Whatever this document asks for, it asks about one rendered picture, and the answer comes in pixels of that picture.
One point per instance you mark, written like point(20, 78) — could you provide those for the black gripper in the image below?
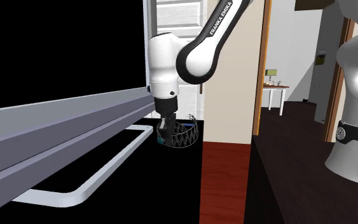
point(165, 106)

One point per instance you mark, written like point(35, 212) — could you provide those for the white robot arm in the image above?
point(163, 62)

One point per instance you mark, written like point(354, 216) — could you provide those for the small teal object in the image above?
point(160, 141)

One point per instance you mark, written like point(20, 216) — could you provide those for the blue object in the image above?
point(187, 125)

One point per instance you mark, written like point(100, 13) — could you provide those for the white panel door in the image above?
point(178, 18)

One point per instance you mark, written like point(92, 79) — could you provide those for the white table with red top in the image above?
point(275, 87)

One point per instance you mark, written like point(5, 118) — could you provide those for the dark robot stand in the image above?
point(290, 173)

